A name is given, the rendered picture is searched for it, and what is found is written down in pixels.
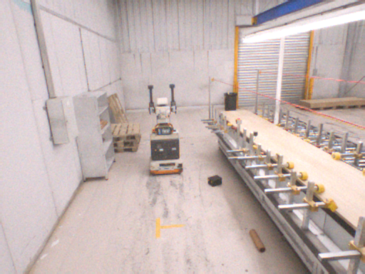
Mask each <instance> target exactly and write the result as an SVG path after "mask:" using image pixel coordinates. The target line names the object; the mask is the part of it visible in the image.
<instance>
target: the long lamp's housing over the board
mask: <svg viewBox="0 0 365 274"><path fill-rule="evenodd" d="M361 12H365V4H360V5H358V6H354V7H349V8H347V9H343V10H341V11H335V12H332V13H329V14H324V15H321V16H317V17H315V18H312V19H307V20H303V21H300V22H297V23H293V24H289V25H286V26H281V27H277V28H275V29H272V30H269V31H263V32H260V33H258V34H254V35H249V36H246V37H245V39H244V42H245V40H248V39H254V38H257V37H261V36H265V35H270V34H275V33H278V32H281V31H288V30H290V29H295V28H299V27H304V26H308V25H311V24H316V23H321V22H324V21H328V20H332V19H338V18H341V17H344V16H351V15H354V14H359V13H361Z"/></svg>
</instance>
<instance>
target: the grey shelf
mask: <svg viewBox="0 0 365 274"><path fill-rule="evenodd" d="M84 95H85V96H84ZM86 95H87V96H86ZM72 99H73V105H74V113H75V117H76V123H77V127H78V136H77V137H76V139H77V143H78V153H79V156H80V161H81V168H82V171H83V182H86V178H93V177H102V176H105V177H106V180H108V170H109V168H110V165H111V164H112V162H115V151H114V146H113V137H112V132H111V127H110V128H109V126H110V113H109V107H108V99H107V93H106V91H87V92H83V93H81V94H78V95H76V96H74V97H72ZM94 102H95V103H94ZM95 105H96V107H95ZM107 112H108V113H107ZM101 119H102V120H104V121H107V122H108V123H107V124H106V126H105V127H103V128H102V129H101V122H100V120H101ZM97 123H98V124H97ZM99 129H100V130H99ZM102 138H104V139H105V141H104V142H103V139H102ZM111 146H112V147H111ZM112 151H113V152H112ZM81 154H82V155H81ZM84 179H85V180H84Z"/></svg>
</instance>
